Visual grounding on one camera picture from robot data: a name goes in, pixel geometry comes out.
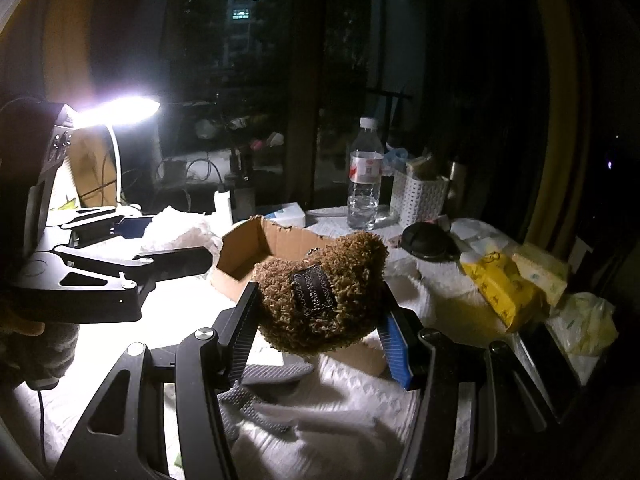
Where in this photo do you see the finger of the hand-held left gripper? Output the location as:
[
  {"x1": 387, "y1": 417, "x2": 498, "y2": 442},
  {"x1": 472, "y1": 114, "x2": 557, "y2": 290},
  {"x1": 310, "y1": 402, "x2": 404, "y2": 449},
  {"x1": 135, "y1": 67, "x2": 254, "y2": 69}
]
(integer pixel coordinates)
[
  {"x1": 49, "y1": 205, "x2": 157, "y2": 248},
  {"x1": 11, "y1": 245, "x2": 214, "y2": 324}
]

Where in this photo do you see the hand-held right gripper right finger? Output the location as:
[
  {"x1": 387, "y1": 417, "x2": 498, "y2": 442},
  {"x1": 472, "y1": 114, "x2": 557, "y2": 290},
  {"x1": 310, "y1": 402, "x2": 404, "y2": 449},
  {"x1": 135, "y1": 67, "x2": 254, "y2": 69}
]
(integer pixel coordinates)
[{"x1": 376, "y1": 280, "x2": 512, "y2": 480}]

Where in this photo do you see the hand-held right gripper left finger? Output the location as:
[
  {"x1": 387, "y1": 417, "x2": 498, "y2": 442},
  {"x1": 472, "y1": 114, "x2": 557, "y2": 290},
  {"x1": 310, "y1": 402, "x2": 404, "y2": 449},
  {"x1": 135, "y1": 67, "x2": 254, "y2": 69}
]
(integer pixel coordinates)
[{"x1": 47, "y1": 281, "x2": 262, "y2": 480}]

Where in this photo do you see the brown fuzzy pouch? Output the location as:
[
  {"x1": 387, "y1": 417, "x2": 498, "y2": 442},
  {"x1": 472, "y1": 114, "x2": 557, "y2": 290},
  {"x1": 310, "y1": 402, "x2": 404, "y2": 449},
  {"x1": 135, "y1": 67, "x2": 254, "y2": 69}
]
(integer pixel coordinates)
[{"x1": 250, "y1": 230, "x2": 390, "y2": 357}]

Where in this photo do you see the person's left hand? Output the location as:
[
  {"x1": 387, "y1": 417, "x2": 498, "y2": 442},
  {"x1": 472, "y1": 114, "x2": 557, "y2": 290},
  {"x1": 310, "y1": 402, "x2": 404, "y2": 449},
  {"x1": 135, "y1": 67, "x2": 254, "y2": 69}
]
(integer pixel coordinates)
[{"x1": 0, "y1": 316, "x2": 47, "y2": 338}]

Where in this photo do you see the crumpled white plastic bag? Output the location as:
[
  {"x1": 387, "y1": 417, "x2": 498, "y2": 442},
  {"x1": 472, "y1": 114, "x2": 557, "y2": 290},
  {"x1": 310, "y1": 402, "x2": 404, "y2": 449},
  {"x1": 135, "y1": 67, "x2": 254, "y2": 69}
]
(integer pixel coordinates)
[{"x1": 139, "y1": 207, "x2": 224, "y2": 262}]

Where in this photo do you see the brown cardboard sheet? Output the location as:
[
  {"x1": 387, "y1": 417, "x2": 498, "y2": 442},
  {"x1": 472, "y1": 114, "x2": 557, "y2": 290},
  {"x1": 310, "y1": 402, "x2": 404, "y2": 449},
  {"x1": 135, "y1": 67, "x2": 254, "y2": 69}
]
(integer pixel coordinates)
[{"x1": 69, "y1": 124, "x2": 120, "y2": 209}]

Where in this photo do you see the grey cloth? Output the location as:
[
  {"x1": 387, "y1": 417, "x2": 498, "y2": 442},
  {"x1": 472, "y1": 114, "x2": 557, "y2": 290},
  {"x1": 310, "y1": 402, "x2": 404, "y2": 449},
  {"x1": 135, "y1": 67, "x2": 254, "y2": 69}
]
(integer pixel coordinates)
[{"x1": 217, "y1": 362, "x2": 316, "y2": 442}]

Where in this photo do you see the open cardboard box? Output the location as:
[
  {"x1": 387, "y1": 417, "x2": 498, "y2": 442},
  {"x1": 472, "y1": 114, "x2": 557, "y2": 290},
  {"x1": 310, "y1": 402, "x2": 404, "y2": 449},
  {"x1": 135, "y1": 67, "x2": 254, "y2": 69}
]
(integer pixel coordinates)
[{"x1": 210, "y1": 215, "x2": 342, "y2": 307}]

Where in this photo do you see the white knit blanket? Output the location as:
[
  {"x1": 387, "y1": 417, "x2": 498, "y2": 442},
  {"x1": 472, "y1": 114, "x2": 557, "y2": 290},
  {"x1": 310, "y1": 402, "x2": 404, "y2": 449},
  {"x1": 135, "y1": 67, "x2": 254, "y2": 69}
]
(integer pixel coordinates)
[{"x1": 219, "y1": 259, "x2": 503, "y2": 480}]

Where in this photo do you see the white desk lamp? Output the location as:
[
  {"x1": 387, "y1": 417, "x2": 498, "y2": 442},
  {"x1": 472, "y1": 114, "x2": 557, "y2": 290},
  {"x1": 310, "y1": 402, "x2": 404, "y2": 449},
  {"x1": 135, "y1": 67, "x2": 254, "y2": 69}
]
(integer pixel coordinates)
[{"x1": 72, "y1": 94, "x2": 162, "y2": 213}]

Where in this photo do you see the black round case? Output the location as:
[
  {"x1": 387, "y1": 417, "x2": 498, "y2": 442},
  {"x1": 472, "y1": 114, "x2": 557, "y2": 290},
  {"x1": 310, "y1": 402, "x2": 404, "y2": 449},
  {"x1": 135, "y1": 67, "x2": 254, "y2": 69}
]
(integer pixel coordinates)
[{"x1": 401, "y1": 222, "x2": 461, "y2": 262}]

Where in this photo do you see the white tissue box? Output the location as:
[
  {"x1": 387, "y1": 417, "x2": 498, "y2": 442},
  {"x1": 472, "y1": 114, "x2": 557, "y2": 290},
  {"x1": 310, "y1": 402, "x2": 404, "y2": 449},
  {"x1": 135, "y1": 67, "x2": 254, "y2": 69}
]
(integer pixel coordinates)
[{"x1": 260, "y1": 202, "x2": 307, "y2": 229}]

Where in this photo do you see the white printed paper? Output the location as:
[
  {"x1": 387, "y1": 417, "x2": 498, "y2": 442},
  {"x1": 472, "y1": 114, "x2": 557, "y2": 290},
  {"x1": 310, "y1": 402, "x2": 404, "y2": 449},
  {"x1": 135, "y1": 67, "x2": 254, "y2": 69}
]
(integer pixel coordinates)
[{"x1": 306, "y1": 207, "x2": 353, "y2": 242}]

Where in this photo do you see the white perforated basket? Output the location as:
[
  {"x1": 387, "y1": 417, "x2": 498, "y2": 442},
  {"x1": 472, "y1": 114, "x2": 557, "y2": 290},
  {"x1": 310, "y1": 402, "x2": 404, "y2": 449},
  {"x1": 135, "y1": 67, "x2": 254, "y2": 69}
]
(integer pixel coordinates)
[{"x1": 389, "y1": 167, "x2": 451, "y2": 226}]

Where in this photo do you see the pale yellow tissue packet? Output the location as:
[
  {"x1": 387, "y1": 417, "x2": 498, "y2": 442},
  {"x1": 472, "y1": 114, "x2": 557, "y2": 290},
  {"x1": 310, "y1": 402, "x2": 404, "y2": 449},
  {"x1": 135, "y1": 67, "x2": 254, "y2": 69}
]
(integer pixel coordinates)
[{"x1": 512, "y1": 245, "x2": 571, "y2": 309}]

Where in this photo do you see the clear plastic water bottle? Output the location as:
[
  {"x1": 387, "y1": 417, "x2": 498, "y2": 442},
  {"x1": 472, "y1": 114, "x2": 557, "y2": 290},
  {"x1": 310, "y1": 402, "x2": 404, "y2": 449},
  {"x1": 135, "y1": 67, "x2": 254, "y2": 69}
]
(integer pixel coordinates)
[{"x1": 346, "y1": 116, "x2": 385, "y2": 231}]

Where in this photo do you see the black cable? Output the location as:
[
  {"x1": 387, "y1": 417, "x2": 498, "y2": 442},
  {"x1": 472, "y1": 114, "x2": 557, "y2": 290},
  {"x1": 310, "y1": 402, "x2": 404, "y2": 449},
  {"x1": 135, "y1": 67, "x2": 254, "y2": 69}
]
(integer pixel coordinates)
[{"x1": 35, "y1": 385, "x2": 53, "y2": 466}]

